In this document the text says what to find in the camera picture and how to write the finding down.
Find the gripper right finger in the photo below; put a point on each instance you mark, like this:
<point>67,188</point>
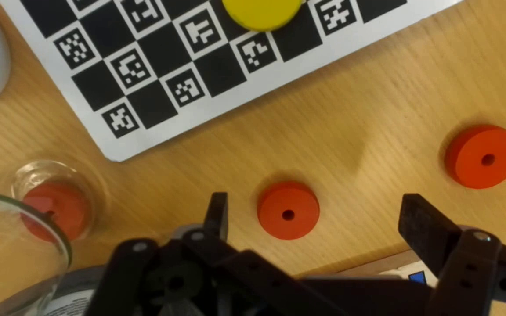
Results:
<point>459,259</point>

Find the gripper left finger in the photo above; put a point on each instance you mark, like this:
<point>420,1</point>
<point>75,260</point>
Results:
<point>200,267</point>

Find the transparent cup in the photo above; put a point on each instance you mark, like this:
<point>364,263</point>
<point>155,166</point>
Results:
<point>20,245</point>

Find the orange disc with hole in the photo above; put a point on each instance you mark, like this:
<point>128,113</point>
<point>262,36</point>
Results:
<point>286,210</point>
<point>55,210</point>
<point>481,156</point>

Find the checkerboard marker calibration board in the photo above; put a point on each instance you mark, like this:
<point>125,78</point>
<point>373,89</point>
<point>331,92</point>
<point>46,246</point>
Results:
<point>182,61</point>

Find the yellow disc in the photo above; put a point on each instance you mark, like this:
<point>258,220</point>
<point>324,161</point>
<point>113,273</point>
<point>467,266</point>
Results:
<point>262,13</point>

